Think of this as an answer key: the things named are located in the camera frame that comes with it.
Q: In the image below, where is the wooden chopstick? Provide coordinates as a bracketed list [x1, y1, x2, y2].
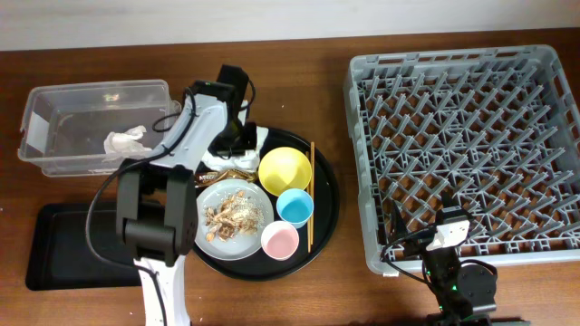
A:
[309, 141, 315, 246]
[304, 151, 312, 254]

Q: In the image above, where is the black rectangular tray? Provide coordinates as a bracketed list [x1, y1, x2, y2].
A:
[25, 203, 140, 291]

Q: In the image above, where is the food scraps and rice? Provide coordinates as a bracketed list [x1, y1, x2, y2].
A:
[204, 190, 264, 242]

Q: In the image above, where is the grey plate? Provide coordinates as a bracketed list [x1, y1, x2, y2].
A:
[195, 179, 274, 261]

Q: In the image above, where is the grey plastic dishwasher rack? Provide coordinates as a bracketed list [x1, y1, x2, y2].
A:
[343, 44, 579, 276]

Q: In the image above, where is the white napkin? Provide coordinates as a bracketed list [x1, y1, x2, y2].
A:
[201, 124, 269, 172]

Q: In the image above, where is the small white tissue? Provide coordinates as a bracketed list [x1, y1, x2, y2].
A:
[103, 125, 151, 154]

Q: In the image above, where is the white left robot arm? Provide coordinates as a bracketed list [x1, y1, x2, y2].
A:
[91, 64, 259, 325]

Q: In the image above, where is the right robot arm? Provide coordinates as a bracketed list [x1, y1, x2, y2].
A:
[381, 192, 530, 326]

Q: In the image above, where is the light blue cup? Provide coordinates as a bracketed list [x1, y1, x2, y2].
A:
[276, 188, 313, 229]

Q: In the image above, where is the round black tray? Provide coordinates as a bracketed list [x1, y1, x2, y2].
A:
[192, 151, 340, 282]

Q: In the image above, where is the brown snack wrapper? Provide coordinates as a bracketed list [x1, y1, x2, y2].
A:
[195, 169, 257, 187]

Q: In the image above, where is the pink cup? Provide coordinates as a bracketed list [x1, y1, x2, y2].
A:
[261, 221, 300, 261]

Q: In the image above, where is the yellow bowl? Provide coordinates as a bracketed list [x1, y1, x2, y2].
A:
[258, 147, 313, 197]

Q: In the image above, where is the clear plastic bin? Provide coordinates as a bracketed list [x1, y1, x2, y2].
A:
[17, 80, 181, 177]

